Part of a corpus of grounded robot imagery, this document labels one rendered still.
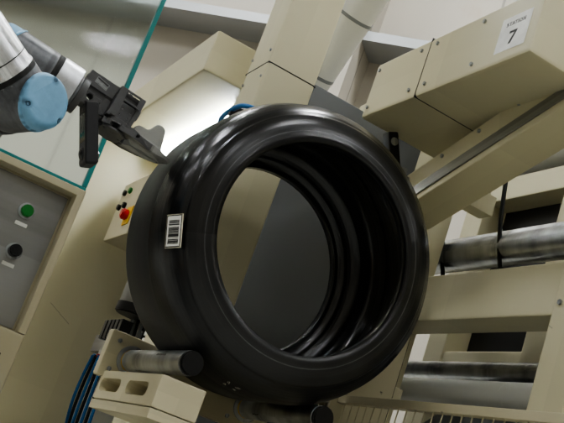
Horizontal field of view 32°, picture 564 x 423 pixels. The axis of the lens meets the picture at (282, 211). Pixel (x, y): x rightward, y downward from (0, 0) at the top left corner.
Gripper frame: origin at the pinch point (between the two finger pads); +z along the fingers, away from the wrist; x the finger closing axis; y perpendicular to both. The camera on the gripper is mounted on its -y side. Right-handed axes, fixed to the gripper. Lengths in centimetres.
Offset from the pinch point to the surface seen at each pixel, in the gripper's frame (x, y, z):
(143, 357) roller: 11.1, -31.4, 18.0
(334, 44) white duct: 71, 84, 43
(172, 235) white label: -10.0, -13.6, 6.0
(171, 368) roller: -4.6, -32.9, 18.8
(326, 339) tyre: 15, -8, 54
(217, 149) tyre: -10.6, 4.3, 5.7
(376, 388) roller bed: 21, -10, 73
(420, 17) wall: 293, 263, 156
